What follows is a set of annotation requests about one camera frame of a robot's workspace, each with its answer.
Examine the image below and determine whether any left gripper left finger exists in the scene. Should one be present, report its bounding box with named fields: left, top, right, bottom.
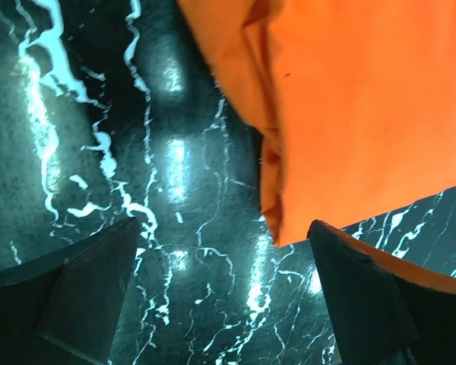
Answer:
left=0, top=217, right=140, bottom=364

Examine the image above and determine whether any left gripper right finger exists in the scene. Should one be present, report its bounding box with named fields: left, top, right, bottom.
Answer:
left=308, top=220, right=456, bottom=364

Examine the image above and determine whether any orange t shirt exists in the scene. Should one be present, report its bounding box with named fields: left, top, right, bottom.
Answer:
left=176, top=0, right=456, bottom=297

